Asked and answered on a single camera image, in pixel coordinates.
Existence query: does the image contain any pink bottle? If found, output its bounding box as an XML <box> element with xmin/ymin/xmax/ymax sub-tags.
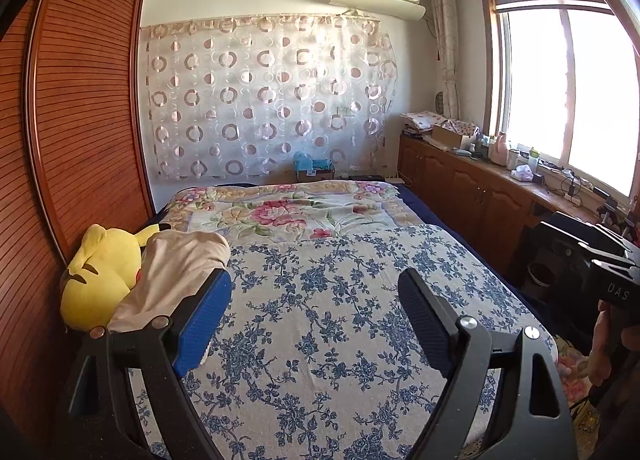
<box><xmin>487</xmin><ymin>131</ymin><xmax>510</xmax><ymax>166</ymax></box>

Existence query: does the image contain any white air deflector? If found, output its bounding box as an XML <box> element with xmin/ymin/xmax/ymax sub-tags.
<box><xmin>330</xmin><ymin>0</ymin><xmax>427</xmax><ymax>21</ymax></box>

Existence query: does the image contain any sheer circle-patterned curtain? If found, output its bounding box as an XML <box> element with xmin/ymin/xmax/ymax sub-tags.
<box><xmin>140</xmin><ymin>12</ymin><xmax>398</xmax><ymax>181</ymax></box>

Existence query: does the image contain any dark blue bed cover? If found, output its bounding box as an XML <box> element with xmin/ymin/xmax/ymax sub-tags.
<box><xmin>145</xmin><ymin>183</ymin><xmax>523</xmax><ymax>291</ymax></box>

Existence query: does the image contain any person's right hand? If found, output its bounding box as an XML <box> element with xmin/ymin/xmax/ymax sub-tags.
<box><xmin>587</xmin><ymin>300</ymin><xmax>640</xmax><ymax>387</ymax></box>

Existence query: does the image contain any wooden louvred wardrobe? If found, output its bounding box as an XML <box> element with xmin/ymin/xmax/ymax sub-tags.
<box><xmin>0</xmin><ymin>0</ymin><xmax>156</xmax><ymax>441</ymax></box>

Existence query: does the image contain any round basin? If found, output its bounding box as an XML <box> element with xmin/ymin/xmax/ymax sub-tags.
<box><xmin>525</xmin><ymin>260</ymin><xmax>556</xmax><ymax>288</ymax></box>

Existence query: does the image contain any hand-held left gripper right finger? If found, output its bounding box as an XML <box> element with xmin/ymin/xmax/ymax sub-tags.
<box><xmin>397</xmin><ymin>268</ymin><xmax>578</xmax><ymax>460</ymax></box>

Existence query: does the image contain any blue floral bed sheet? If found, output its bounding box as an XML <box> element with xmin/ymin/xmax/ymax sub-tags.
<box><xmin>127</xmin><ymin>224</ymin><xmax>558</xmax><ymax>460</ymax></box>

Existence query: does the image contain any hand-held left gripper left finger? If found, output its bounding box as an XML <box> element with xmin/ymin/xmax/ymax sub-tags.
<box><xmin>52</xmin><ymin>267</ymin><xmax>233</xmax><ymax>460</ymax></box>

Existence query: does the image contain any open cardboard box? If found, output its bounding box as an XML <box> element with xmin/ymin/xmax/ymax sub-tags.
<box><xmin>431</xmin><ymin>124</ymin><xmax>471</xmax><ymax>151</ymax></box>

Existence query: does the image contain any white patterned window curtain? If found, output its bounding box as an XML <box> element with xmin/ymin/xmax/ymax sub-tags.
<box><xmin>429</xmin><ymin>0</ymin><xmax>461</xmax><ymax>123</ymax></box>

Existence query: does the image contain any yellow plush toy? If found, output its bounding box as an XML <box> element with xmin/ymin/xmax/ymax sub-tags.
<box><xmin>60</xmin><ymin>224</ymin><xmax>173</xmax><ymax>331</ymax></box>

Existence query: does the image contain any teal plastic item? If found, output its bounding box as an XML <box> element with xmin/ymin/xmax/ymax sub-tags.
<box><xmin>292</xmin><ymin>151</ymin><xmax>335</xmax><ymax>183</ymax></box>

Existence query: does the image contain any wooden-framed window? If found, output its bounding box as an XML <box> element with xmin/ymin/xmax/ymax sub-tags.
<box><xmin>477</xmin><ymin>0</ymin><xmax>640</xmax><ymax>211</ymax></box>

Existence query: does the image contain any long wooden side cabinet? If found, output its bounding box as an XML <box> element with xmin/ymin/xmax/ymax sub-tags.
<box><xmin>397</xmin><ymin>132</ymin><xmax>640</xmax><ymax>291</ymax></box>

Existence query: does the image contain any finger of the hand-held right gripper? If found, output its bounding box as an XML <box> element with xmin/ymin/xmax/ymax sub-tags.
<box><xmin>539</xmin><ymin>221</ymin><xmax>598</xmax><ymax>255</ymax></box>

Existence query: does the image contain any beige printed T-shirt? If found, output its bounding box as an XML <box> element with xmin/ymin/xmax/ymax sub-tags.
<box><xmin>107</xmin><ymin>230</ymin><xmax>232</xmax><ymax>333</ymax></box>

